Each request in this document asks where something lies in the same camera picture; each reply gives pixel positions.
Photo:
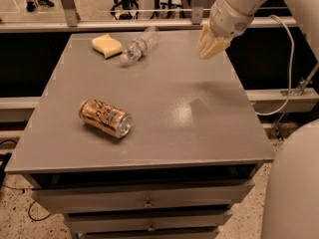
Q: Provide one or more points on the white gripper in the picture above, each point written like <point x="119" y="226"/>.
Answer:
<point x="226" y="20"/>

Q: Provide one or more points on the yellow sponge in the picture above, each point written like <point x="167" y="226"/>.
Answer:
<point x="107" y="45"/>

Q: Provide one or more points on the gold soda can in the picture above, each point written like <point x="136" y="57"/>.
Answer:
<point x="105" y="117"/>

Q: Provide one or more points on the black office chair base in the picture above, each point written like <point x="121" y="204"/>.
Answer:
<point x="145" y="9"/>

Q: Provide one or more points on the clear plastic water bottle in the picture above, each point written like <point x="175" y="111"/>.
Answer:
<point x="139" y="46"/>

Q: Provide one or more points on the metal railing frame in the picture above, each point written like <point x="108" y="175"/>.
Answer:
<point x="86" y="17"/>

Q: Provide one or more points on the grey drawer cabinet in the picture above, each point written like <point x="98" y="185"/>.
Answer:
<point x="190" y="155"/>

